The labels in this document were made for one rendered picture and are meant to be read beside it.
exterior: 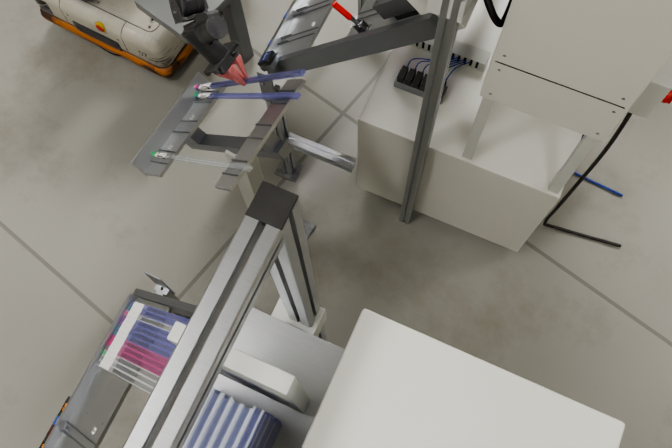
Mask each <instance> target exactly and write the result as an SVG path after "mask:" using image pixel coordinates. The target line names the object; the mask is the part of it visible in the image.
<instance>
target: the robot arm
mask: <svg viewBox="0 0 672 448"><path fill-rule="evenodd" d="M169 4H170V9H171V12H172V15H173V19H174V22H175V24H178V23H183V22H187V21H192V20H194V21H192V22H189V24H186V25H184V26H183V28H184V30H183V32H182V33H181V34H182V37H183V38H184V39H185V40H186V41H187V42H189V43H190V44H191V45H192V46H193V47H194V48H195V49H196V50H197V51H198V52H199V53H200V54H201V55H202V56H203V57H204V58H205V59H206V60H207V61H208V62H209V65H208V66H207V68H206V69H205V71H204V72H203V73H204V74H205V75H206V76H210V75H211V74H210V73H214V74H215V75H217V76H220V77H223V78H226V79H229V80H232V81H234V82H236V83H238V84H240V85H242V86H246V83H245V82H244V80H243V79H242V78H247V77H248V75H247V73H246V71H245V68H244V64H243V61H242V57H241V55H240V54H239V53H238V52H235V53H233V51H234V50H235V49H236V47H237V46H239V43H238V42H237V41H232V42H228V43H224V44H222V43H221V42H220V41H219V39H222V38H224V37H225V36H226V34H227V30H228V27H227V23H226V21H225V20H224V19H223V18H222V17H221V16H220V13H219V11H218V10H215V9H214V10H212V11H208V10H207V9H208V8H209V7H208V4H207V0H169ZM184 17H186V18H184ZM235 64H237V66H238V67H239V69H240V71H241V72H242V73H241V72H240V71H239V69H238V68H237V67H236V65H235Z"/></svg>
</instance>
